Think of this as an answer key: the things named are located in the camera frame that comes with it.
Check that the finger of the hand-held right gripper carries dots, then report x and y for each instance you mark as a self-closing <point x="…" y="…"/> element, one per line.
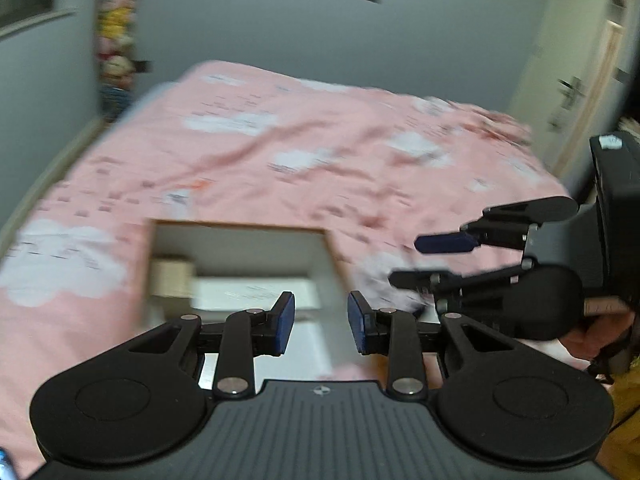
<point x="425" y="280"/>
<point x="442" y="244"/>

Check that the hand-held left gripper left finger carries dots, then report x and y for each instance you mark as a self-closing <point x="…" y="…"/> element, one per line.
<point x="284" y="322"/>

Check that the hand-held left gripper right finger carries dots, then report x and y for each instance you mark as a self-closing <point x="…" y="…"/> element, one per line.
<point x="357" y="322"/>

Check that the orange and white cardboard box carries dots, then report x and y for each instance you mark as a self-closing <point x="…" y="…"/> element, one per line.
<point x="320" y="255"/>

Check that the small brown cardboard box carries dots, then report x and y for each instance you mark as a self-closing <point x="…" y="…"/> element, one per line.
<point x="172" y="277"/>

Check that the person's right hand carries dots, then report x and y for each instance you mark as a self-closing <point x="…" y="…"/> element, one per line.
<point x="600" y="335"/>

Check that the person's yellow clothing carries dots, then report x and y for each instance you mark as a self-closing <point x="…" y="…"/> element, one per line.
<point x="625" y="410"/>

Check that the pink cloud-print blanket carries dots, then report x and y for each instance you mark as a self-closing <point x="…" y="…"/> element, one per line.
<point x="300" y="150"/>

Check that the cream door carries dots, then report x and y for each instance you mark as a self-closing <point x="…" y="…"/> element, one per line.
<point x="565" y="50"/>

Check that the stack of plush toys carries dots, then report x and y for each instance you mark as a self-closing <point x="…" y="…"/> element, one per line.
<point x="117" y="35"/>

